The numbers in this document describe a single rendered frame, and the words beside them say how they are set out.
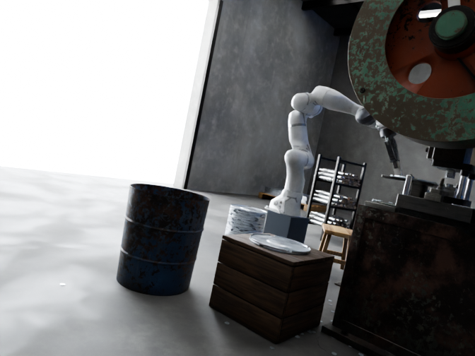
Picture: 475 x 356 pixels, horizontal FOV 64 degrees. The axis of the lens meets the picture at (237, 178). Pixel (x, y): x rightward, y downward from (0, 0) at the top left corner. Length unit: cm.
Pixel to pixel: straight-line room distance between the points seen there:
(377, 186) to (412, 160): 94
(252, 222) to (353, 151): 684
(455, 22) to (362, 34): 38
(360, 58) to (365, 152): 767
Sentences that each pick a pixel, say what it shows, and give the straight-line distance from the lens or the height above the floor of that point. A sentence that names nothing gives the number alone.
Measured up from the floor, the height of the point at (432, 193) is 73.
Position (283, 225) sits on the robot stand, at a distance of 221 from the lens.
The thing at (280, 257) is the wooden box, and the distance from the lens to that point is 162.
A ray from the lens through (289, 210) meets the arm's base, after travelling 223.
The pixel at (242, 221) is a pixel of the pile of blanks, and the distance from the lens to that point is 286.
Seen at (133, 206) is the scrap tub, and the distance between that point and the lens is 189.
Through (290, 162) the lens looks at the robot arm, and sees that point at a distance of 217.
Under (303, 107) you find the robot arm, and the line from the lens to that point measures 222.
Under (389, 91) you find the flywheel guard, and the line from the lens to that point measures 167.
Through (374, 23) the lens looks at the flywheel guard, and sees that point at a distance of 180.
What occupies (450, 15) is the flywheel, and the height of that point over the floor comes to 136.
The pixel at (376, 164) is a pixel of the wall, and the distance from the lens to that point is 925.
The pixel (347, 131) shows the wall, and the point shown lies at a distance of 966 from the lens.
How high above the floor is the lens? 72
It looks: 3 degrees down
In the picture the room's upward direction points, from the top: 11 degrees clockwise
